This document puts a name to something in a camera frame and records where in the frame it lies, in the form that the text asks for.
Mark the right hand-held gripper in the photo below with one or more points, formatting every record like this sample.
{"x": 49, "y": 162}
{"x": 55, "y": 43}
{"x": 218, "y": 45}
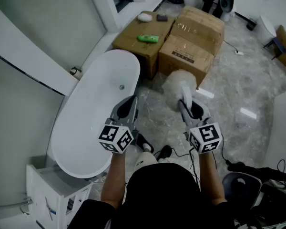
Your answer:
{"x": 205, "y": 137}

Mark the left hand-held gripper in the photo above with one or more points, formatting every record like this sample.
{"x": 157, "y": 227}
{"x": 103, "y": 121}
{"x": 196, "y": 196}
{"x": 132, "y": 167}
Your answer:
{"x": 116, "y": 137}

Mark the white fluffy duster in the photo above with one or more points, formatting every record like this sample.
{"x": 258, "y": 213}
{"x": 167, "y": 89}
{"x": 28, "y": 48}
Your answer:
{"x": 174, "y": 87}

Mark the white bathtub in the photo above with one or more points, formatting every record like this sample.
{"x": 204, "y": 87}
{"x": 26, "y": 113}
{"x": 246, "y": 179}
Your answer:
{"x": 90, "y": 108}

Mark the person's right forearm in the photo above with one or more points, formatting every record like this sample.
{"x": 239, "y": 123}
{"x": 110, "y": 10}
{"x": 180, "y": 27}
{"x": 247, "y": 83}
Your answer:
{"x": 212, "y": 180}

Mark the person's left forearm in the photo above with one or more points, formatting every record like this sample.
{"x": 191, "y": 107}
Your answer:
{"x": 114, "y": 180}

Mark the person's left black shoe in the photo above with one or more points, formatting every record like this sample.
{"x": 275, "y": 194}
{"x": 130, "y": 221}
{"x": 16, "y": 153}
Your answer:
{"x": 143, "y": 139}

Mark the person's black shoe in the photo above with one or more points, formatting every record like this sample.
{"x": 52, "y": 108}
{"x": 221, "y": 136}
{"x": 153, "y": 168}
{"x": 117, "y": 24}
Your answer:
{"x": 165, "y": 151}
{"x": 143, "y": 139}

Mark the person's left leg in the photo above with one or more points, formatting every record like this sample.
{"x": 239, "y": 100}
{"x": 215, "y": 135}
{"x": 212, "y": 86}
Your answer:
{"x": 146, "y": 147}

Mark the person's right black shoe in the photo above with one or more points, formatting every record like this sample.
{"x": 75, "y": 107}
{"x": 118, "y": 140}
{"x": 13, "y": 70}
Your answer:
{"x": 165, "y": 151}

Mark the person's beige shorts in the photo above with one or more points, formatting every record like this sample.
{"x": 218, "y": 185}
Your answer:
{"x": 145, "y": 159}

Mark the cardboard box with dark label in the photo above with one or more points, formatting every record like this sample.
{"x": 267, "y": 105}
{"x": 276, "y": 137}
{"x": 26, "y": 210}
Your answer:
{"x": 181, "y": 61}

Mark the large flat cardboard box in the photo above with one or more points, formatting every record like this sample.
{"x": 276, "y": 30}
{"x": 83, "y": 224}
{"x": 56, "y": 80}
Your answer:
{"x": 138, "y": 49}

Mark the brown and white roll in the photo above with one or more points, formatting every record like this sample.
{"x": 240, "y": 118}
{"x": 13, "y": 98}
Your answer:
{"x": 76, "y": 73}

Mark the green plastic bottle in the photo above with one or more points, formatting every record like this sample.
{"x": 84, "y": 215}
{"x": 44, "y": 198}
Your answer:
{"x": 147, "y": 38}

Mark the white power strip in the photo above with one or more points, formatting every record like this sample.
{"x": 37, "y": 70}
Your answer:
{"x": 239, "y": 53}

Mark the person's black shirt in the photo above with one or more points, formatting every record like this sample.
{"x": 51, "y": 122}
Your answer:
{"x": 162, "y": 199}

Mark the taped wrinkled cardboard box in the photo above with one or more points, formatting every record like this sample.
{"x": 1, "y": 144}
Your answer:
{"x": 200, "y": 27}

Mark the white counter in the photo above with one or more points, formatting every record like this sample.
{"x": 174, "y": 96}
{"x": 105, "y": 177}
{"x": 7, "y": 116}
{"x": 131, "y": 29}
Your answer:
{"x": 281, "y": 128}

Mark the dark purple block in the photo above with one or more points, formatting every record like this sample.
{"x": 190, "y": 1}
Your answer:
{"x": 162, "y": 18}

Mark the small black bin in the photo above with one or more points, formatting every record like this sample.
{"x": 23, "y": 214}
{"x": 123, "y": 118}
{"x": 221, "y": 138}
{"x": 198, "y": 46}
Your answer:
{"x": 251, "y": 24}

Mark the white cabinet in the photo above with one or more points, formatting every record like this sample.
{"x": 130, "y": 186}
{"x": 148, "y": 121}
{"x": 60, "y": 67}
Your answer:
{"x": 52, "y": 194}

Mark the gray and black bag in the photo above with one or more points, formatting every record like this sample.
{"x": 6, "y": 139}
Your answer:
{"x": 271, "y": 204}

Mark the gray oval fixture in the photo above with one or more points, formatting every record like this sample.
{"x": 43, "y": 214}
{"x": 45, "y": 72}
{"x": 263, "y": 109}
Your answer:
{"x": 227, "y": 0}

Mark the chrome rail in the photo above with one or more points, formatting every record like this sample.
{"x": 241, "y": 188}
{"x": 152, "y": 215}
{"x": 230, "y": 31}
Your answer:
{"x": 26, "y": 203}

